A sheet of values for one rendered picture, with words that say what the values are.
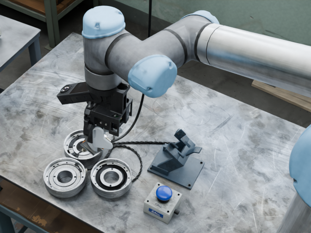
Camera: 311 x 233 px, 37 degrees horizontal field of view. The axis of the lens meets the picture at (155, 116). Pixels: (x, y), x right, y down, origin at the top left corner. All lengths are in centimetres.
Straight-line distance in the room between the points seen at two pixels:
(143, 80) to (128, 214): 48
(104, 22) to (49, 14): 192
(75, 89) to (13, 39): 90
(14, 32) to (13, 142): 68
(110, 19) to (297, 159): 42
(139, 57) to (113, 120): 21
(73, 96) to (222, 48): 35
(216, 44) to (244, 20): 190
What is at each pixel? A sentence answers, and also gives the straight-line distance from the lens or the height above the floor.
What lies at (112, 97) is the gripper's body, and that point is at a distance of 92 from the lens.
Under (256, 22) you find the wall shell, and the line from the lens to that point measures 268.
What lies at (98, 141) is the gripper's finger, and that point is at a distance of 102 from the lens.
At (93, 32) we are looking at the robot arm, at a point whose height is 131.
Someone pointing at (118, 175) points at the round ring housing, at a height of 83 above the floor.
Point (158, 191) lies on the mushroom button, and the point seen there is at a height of 87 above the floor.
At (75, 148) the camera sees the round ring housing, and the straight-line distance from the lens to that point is 125.
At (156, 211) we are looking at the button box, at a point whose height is 83.
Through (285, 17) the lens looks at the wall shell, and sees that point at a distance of 261.
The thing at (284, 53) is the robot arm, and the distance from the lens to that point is 74.
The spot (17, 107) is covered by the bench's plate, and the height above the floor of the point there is 80.
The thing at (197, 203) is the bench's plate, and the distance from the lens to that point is 120.
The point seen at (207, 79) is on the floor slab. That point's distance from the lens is 272.
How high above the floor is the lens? 180
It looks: 47 degrees down
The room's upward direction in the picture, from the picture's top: 6 degrees clockwise
